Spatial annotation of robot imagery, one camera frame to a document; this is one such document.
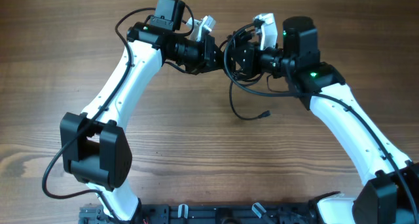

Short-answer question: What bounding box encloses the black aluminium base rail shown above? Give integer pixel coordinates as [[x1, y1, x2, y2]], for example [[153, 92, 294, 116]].
[[78, 202, 315, 224]]

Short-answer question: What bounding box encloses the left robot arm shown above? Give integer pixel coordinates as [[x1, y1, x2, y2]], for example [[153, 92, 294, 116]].
[[60, 0, 222, 223]]

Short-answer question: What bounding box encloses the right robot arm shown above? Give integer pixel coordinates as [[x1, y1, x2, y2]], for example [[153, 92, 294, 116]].
[[223, 14, 418, 223]]

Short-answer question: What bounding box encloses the black USB-A cable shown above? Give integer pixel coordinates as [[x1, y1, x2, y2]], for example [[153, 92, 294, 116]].
[[218, 30, 266, 87]]

